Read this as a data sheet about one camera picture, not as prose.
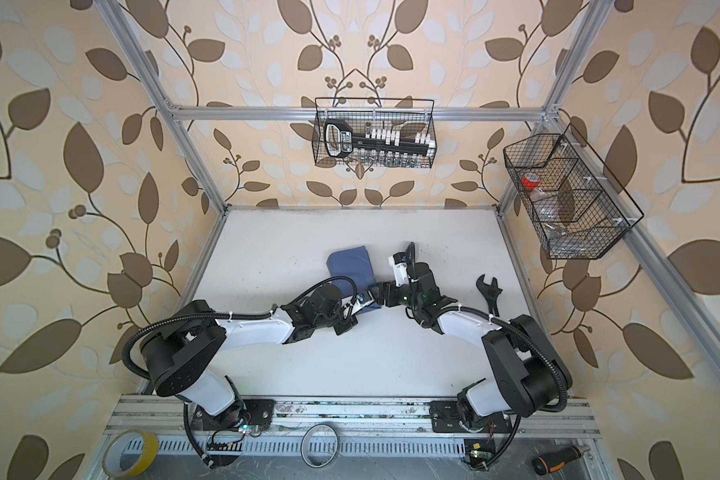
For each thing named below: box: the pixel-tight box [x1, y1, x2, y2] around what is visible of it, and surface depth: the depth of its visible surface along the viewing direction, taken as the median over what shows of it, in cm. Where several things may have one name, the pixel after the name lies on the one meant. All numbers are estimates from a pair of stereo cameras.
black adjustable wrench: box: [476, 274, 503, 317], surface depth 98 cm
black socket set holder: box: [324, 118, 436, 159], surface depth 85 cm
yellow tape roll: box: [102, 429, 159, 478], surface depth 69 cm
